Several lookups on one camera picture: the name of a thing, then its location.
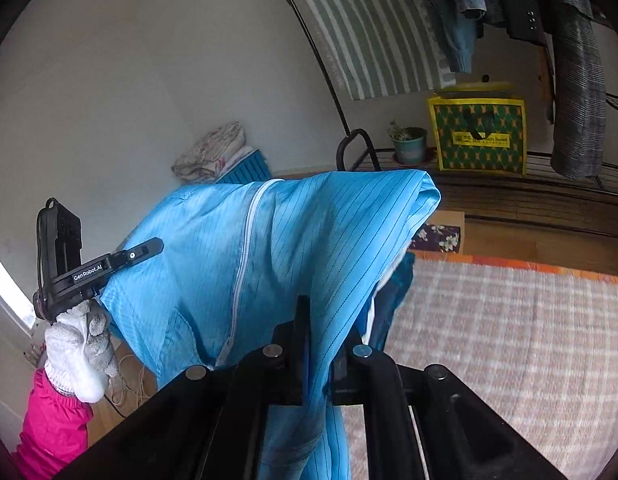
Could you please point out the window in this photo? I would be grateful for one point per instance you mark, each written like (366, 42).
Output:
(9, 290)

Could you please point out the green white striped cloth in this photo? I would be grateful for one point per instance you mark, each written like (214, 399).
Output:
(364, 25)

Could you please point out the dark blazer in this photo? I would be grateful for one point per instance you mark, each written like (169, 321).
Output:
(519, 0)

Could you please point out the grey plaid coat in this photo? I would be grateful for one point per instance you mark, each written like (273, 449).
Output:
(579, 100)

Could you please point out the teal potted plant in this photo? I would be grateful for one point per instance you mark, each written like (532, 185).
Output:
(409, 147)

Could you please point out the person's left forearm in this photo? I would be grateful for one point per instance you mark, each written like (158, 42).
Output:
(49, 425)

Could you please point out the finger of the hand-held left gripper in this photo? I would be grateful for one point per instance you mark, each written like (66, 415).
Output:
(139, 251)

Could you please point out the person's left hand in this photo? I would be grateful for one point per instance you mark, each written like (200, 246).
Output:
(74, 350)

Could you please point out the light blue pinstriped coverall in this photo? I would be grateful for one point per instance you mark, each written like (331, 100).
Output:
(289, 235)

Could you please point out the black metal clothes rack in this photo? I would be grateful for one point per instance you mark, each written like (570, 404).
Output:
(341, 152)

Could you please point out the pink white plaid blanket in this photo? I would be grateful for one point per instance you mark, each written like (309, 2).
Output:
(489, 335)

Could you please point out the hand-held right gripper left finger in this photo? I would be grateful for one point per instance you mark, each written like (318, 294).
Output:
(303, 350)

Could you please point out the purple floral box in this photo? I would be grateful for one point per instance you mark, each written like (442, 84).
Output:
(439, 237)

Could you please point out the teal ribbed cushion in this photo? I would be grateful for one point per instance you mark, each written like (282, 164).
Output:
(244, 171)

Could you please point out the folded floral cloth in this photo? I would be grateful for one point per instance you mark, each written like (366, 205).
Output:
(209, 155)

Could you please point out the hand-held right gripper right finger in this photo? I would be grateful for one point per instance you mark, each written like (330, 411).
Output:
(341, 385)

